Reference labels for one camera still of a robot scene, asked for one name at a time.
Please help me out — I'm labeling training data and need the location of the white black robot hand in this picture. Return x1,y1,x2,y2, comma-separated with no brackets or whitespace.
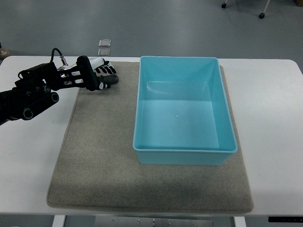
89,57,117,90

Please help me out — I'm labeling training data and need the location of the blue plastic box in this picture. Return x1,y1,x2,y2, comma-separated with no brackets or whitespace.
133,56,238,166

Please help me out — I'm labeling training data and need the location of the brown hippo toy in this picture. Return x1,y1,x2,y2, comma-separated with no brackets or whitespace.
100,74,119,86

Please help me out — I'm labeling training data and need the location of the right caster wheel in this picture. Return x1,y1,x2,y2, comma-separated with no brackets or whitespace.
258,0,271,19

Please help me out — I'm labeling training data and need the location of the grey felt mat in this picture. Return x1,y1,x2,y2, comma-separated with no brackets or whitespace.
46,62,253,214

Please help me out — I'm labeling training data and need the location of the metal floor plate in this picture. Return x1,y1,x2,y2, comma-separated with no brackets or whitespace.
98,39,111,47
98,48,111,56

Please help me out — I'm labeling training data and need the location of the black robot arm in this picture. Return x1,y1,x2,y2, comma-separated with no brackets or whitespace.
0,48,99,124

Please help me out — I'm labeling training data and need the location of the black table control panel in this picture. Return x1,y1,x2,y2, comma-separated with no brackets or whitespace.
268,216,303,223

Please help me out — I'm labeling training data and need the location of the lower metal floor plate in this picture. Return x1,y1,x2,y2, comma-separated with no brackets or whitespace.
98,48,111,56

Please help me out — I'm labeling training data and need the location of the shoe at left edge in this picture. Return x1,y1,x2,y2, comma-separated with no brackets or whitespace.
0,44,11,60

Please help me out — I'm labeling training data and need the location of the upper metal floor plate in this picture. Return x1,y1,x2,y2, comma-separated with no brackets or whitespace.
98,39,111,47

